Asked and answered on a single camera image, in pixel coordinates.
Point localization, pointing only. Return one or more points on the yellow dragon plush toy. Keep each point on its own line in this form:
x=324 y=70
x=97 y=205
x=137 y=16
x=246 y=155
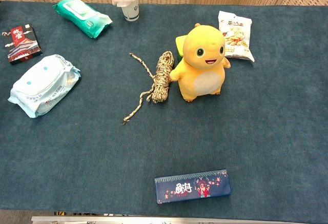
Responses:
x=202 y=80

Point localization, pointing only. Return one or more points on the dark blue pencil case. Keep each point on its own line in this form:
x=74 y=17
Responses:
x=192 y=186

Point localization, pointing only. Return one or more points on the white paper cup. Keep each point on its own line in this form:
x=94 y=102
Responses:
x=130 y=12

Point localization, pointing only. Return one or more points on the white peanut snack bag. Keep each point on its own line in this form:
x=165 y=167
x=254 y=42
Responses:
x=237 y=39

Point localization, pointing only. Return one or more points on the blue felt table cloth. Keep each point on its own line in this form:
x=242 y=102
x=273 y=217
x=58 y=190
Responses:
x=77 y=157

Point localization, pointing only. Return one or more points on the green wet wipes pack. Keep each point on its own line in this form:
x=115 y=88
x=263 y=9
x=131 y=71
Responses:
x=82 y=16

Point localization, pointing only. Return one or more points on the light blue wet wipes pack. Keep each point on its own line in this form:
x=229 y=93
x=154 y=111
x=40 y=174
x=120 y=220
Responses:
x=41 y=85

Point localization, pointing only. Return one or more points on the red black palace box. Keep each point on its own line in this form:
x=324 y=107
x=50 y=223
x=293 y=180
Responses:
x=21 y=44

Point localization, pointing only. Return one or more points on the aluminium profile rail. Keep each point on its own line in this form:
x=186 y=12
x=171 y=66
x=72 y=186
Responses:
x=102 y=220

